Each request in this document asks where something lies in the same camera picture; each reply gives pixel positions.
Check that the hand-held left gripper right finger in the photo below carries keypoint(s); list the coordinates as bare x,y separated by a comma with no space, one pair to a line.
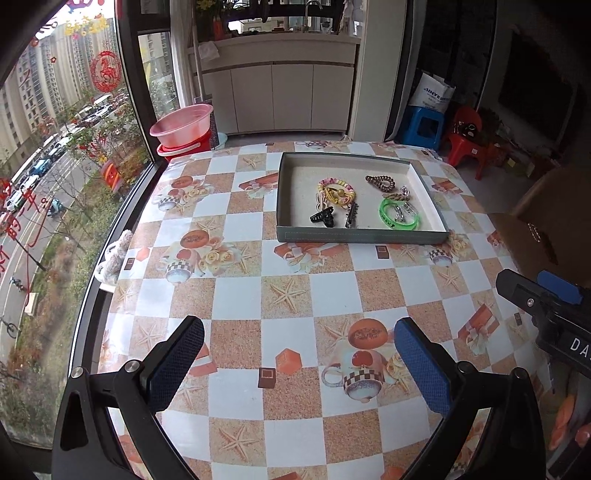
422,369

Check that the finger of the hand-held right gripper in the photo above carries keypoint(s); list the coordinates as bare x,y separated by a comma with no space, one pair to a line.
519,290
561,288

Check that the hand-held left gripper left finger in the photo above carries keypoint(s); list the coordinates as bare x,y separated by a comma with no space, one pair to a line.
178,364

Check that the green translucent bangle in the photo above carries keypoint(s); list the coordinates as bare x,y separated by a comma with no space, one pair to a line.
392,222

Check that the dark barrette hair clip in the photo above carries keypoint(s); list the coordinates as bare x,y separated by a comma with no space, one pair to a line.
351,215

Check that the black claw hair clip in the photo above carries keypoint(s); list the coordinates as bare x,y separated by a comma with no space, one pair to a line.
322,218

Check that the grey-green shallow tray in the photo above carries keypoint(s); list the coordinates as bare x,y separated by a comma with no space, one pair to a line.
300,184

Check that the person's right hand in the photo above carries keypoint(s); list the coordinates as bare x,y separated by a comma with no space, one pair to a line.
565,415

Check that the brown cardboard box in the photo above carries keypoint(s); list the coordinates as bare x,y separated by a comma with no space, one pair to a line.
545,217

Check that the grey stuffed toy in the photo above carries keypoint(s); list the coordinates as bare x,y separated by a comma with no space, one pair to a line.
115,256

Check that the printed checkered tablecloth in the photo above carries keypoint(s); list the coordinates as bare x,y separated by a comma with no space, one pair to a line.
286,295

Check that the red plastic stool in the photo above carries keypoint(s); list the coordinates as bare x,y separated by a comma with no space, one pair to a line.
471,143

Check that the blue plastic stool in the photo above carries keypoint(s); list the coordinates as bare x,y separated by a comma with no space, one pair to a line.
422,127

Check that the red plastic bucket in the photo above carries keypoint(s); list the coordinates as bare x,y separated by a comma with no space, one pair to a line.
184,151

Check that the white shopping bag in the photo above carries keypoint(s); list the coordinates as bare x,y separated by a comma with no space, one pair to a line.
434,94

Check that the pink plastic basin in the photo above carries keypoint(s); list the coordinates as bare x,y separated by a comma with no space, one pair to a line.
182,122

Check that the white cabinet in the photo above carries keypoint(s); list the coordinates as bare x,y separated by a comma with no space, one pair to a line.
286,97

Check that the red window decal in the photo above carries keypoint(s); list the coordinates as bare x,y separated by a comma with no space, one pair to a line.
106,71

